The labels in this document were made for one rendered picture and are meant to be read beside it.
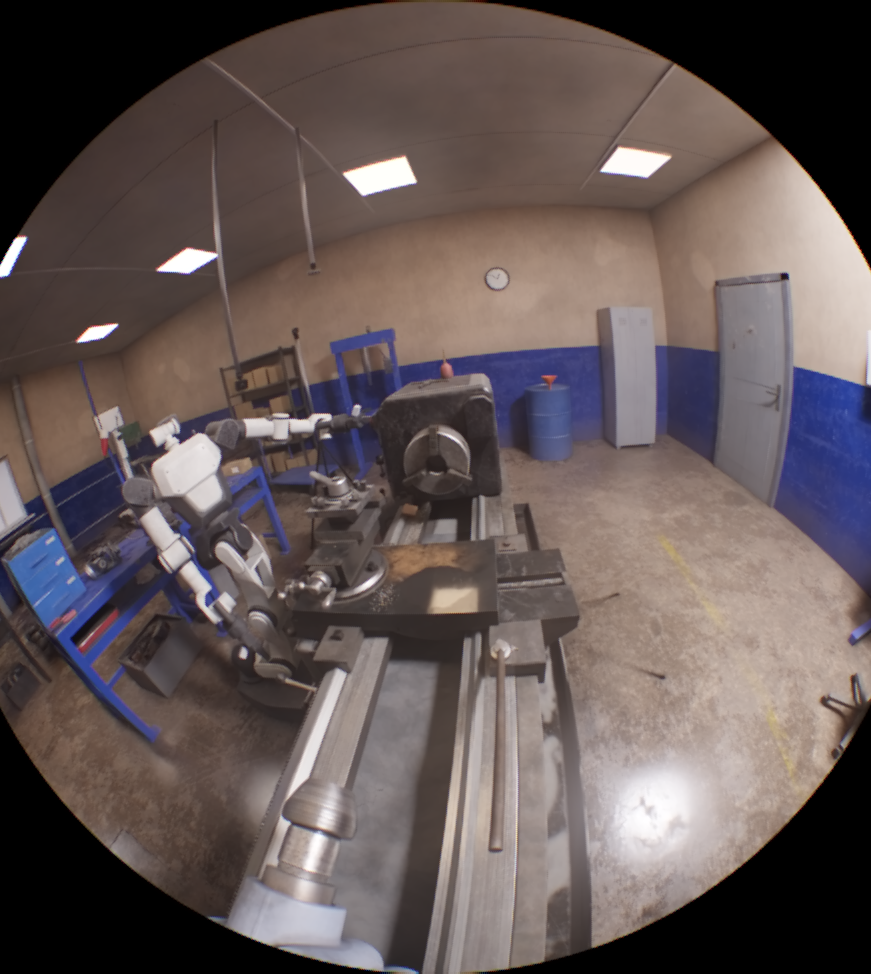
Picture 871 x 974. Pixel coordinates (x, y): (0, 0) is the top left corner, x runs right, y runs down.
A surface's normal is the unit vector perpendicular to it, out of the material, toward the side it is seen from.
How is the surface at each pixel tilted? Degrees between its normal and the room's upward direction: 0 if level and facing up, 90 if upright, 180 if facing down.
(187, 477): 76
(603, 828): 0
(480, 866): 0
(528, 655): 0
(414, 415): 90
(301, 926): 39
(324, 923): 62
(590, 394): 90
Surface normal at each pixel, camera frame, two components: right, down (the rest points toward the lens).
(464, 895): 0.63, -0.67
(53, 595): 0.98, -0.09
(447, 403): -0.12, 0.41
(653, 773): -0.15, -0.91
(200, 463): 0.75, -0.11
